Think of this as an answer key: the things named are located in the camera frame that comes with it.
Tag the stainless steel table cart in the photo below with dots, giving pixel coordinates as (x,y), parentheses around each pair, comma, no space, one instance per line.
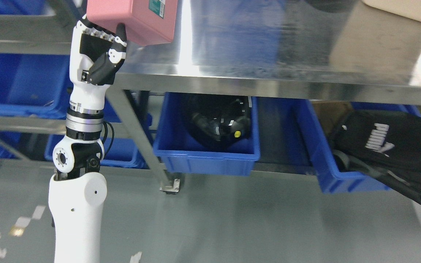
(313,49)

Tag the blue bin with helmet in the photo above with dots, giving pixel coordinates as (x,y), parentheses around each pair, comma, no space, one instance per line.
(182,154)

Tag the black helmet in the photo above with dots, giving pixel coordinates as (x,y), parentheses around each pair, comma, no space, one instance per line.
(217,121)

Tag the beige object on table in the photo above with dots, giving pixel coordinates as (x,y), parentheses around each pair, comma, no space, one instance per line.
(406,8)

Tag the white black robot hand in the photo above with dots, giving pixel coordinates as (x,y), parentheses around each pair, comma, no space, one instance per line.
(96,55)

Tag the blue bin with backpack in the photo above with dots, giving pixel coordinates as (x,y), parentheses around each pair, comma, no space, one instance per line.
(331,179)

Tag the pink plastic storage box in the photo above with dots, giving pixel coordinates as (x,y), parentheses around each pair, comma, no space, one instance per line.
(147,22)

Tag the black Puma backpack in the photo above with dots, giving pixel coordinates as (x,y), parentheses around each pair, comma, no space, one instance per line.
(384,145)

